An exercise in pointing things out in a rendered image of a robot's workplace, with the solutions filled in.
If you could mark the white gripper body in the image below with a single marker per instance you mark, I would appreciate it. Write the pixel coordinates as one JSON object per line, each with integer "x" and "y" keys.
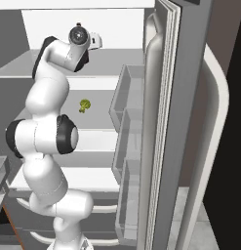
{"x": 96, "y": 41}

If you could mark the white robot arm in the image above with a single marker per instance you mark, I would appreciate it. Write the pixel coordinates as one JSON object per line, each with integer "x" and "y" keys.
{"x": 47, "y": 136}

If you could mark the white fridge shelf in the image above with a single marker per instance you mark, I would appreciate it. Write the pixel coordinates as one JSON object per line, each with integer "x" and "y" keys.
{"x": 89, "y": 179}
{"x": 115, "y": 62}
{"x": 99, "y": 138}

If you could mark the grey fridge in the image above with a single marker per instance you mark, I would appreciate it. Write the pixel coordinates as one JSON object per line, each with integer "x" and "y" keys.
{"x": 125, "y": 29}

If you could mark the clear fridge door bin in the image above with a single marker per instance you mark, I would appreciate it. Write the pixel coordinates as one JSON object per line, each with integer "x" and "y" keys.
{"x": 128, "y": 94}
{"x": 128, "y": 201}
{"x": 129, "y": 146}

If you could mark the green broccoli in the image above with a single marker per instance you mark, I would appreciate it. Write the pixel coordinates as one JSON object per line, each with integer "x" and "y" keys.
{"x": 84, "y": 105}

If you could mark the grey fridge door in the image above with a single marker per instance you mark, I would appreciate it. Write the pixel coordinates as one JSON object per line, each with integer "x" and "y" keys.
{"x": 187, "y": 97}

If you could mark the grey fridge drawer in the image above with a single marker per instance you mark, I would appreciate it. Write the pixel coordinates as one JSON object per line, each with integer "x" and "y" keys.
{"x": 105, "y": 218}
{"x": 102, "y": 236}

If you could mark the grey counter cabinet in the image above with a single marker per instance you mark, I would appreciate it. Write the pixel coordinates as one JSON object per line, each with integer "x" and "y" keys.
{"x": 0, "y": 175}

